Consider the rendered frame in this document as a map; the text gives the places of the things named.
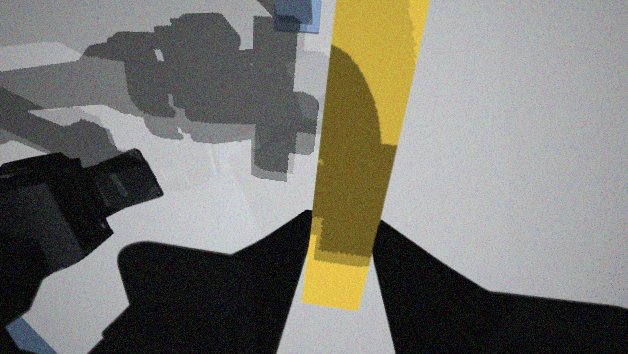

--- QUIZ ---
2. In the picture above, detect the yellow bar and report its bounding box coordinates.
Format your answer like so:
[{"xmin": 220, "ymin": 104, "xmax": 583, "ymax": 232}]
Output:
[{"xmin": 302, "ymin": 0, "xmax": 430, "ymax": 311}]

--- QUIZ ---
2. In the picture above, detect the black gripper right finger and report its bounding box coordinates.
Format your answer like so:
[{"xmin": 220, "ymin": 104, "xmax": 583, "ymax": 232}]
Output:
[{"xmin": 373, "ymin": 220, "xmax": 628, "ymax": 354}]

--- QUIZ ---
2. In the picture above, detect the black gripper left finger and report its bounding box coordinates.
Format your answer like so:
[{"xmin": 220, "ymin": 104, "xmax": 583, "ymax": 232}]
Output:
[{"xmin": 117, "ymin": 210, "xmax": 312, "ymax": 354}]

